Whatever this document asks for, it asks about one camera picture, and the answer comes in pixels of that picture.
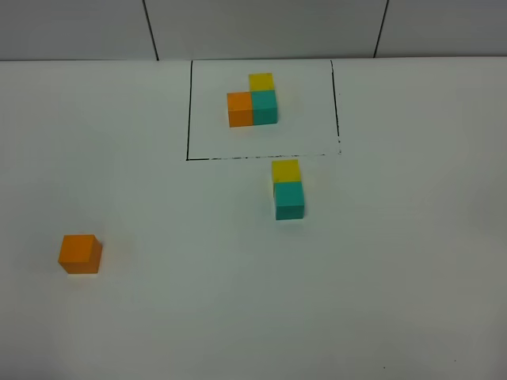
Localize black outlined template sheet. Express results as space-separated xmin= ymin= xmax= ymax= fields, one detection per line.
xmin=188 ymin=59 xmax=340 ymax=161

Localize template orange cube block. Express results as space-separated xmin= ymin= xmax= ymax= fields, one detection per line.
xmin=227 ymin=92 xmax=254 ymax=127

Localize template teal cube block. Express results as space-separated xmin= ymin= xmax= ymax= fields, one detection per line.
xmin=251 ymin=90 xmax=278 ymax=125

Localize template yellow cube block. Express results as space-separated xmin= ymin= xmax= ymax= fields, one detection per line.
xmin=249 ymin=73 xmax=275 ymax=92

